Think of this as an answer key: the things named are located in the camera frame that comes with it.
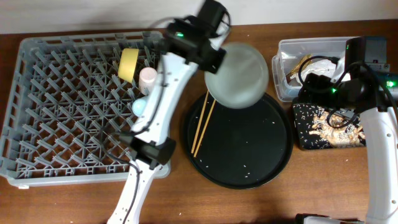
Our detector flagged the white napkin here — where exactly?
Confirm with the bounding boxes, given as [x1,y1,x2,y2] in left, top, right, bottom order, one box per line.
[301,59,337,80]

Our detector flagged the gold snack wrapper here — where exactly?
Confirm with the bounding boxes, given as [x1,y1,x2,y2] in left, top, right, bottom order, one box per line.
[285,54,312,83]

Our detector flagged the grey ceramic plate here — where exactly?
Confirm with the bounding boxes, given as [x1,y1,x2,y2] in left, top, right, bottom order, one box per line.
[205,42,269,109]

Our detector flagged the food scraps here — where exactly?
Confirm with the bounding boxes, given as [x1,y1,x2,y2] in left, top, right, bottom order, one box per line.
[308,111,366,149]

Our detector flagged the wooden chopstick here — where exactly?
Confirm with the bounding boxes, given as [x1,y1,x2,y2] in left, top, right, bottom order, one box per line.
[193,99,216,157]
[191,90,209,154]

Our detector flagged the pink cup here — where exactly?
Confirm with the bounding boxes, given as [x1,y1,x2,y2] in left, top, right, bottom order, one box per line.
[139,67,157,95]

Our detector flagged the yellow bowl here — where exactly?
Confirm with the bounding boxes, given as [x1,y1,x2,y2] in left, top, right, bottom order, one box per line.
[118,49,139,83]

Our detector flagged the blue cup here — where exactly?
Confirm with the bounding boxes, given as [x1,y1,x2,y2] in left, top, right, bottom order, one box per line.
[132,96,149,116]

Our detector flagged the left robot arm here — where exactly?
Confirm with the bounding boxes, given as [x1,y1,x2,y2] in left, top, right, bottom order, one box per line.
[108,0,231,223]

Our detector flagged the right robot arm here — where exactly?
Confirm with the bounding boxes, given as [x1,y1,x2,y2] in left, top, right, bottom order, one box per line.
[297,36,397,223]

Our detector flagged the grey dishwasher rack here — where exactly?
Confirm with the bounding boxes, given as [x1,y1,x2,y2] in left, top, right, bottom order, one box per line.
[1,31,162,189]

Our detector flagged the black rectangular tray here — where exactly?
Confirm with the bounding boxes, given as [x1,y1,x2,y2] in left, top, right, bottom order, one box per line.
[292,103,359,150]

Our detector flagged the clear plastic bin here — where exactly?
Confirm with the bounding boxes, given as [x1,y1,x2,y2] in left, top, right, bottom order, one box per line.
[272,37,351,102]

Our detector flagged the round black tray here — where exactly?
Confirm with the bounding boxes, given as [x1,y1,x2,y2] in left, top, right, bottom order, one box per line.
[180,94,294,189]

